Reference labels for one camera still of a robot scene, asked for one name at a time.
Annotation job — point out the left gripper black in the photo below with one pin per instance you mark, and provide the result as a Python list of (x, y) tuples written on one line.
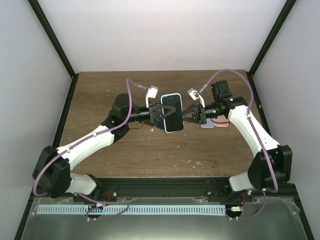
[(155, 111)]

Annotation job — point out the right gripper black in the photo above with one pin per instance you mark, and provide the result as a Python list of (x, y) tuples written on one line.
[(196, 107)]

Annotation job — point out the pink phone case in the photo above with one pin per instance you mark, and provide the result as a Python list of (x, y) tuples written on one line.
[(221, 121)]

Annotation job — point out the blue phone black screen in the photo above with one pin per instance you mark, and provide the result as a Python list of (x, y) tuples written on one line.
[(160, 125)]

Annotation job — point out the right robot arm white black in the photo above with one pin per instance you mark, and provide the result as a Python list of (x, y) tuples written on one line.
[(272, 162)]

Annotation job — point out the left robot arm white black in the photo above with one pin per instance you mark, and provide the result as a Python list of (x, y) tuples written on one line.
[(53, 172)]

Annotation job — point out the clear acrylic sheet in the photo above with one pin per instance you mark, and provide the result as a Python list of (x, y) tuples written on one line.
[(271, 218)]

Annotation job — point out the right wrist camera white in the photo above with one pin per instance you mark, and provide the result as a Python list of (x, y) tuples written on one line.
[(196, 96)]

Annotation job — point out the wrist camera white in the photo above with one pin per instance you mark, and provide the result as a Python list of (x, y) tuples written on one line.
[(151, 93), (196, 96)]

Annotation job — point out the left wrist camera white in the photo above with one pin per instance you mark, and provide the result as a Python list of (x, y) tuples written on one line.
[(151, 93)]

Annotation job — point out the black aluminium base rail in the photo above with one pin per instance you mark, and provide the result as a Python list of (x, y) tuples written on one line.
[(213, 189)]

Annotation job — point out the right black frame post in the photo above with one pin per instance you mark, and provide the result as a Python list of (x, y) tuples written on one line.
[(279, 22)]

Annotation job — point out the black frame post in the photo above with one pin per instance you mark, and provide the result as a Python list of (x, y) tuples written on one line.
[(279, 22), (43, 20)]

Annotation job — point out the left black frame post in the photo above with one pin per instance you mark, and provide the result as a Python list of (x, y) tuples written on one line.
[(43, 20)]

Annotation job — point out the light blue slotted cable duct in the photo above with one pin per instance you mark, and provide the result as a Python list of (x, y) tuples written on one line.
[(69, 209)]

